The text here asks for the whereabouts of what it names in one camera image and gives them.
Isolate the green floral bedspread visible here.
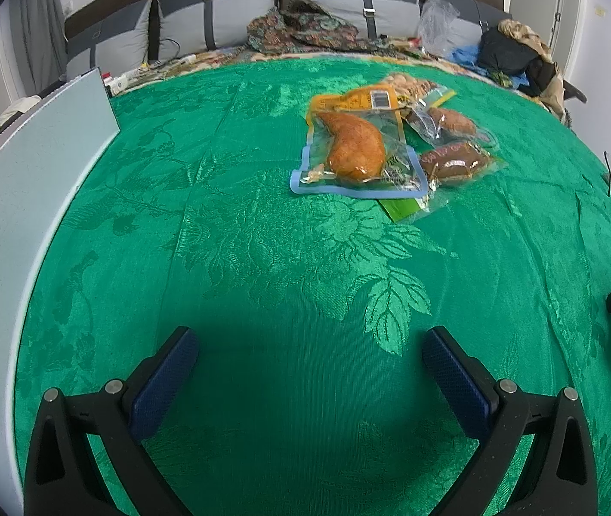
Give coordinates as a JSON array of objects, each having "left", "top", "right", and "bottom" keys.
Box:
[{"left": 12, "top": 56, "right": 611, "bottom": 516}]

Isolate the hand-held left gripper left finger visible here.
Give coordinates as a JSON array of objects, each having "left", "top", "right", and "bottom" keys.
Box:
[{"left": 23, "top": 327, "right": 200, "bottom": 516}]

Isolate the floral bed sheet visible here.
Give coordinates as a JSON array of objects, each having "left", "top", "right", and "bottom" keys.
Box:
[{"left": 106, "top": 37, "right": 570, "bottom": 119}]

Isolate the chicken leg packet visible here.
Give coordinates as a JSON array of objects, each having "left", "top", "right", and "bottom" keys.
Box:
[{"left": 289, "top": 85, "right": 435, "bottom": 200}]

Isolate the black cable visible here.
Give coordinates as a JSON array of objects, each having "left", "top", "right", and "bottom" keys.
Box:
[{"left": 147, "top": 37, "right": 182, "bottom": 62}]

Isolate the brown meat packet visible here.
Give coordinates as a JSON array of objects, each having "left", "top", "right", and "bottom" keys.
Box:
[
  {"left": 405, "top": 104, "right": 497, "bottom": 146},
  {"left": 418, "top": 140, "right": 508, "bottom": 189}
]

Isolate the grey curtain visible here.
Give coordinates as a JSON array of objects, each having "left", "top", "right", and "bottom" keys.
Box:
[{"left": 15, "top": 0, "right": 67, "bottom": 98}]

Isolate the blue cloth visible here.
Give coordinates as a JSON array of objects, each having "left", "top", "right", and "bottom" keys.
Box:
[{"left": 451, "top": 46, "right": 494, "bottom": 73}]

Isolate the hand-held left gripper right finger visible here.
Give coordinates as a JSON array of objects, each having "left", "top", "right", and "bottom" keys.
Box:
[{"left": 422, "top": 326, "right": 599, "bottom": 516}]

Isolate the dark patterned cloth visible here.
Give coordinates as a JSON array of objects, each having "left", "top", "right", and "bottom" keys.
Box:
[{"left": 246, "top": 0, "right": 392, "bottom": 57}]

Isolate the clear plastic bag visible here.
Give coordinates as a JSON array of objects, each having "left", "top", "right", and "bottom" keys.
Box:
[{"left": 417, "top": 0, "right": 465, "bottom": 57}]

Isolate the nut snack packet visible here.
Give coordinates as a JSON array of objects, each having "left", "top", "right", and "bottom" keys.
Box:
[{"left": 381, "top": 72, "right": 441, "bottom": 98}]

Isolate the white cardboard box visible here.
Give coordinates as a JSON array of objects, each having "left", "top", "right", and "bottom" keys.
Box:
[{"left": 0, "top": 67, "right": 120, "bottom": 501}]

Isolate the white cloth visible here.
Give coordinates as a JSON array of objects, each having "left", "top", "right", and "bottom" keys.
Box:
[{"left": 0, "top": 95, "right": 43, "bottom": 135}]

